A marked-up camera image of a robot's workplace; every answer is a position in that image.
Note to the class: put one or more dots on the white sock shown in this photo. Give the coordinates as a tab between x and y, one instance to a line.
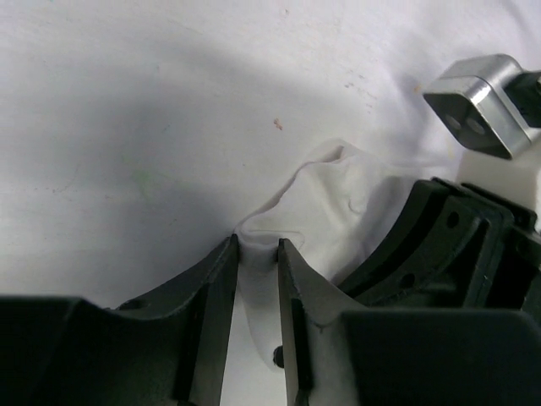
335	209

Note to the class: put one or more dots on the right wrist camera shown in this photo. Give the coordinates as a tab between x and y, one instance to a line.
490	104

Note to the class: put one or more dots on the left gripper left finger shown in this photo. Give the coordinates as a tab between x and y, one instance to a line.
200	300

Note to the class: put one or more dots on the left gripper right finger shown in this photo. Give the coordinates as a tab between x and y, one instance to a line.
316	359

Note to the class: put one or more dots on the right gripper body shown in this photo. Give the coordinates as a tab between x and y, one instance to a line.
453	245

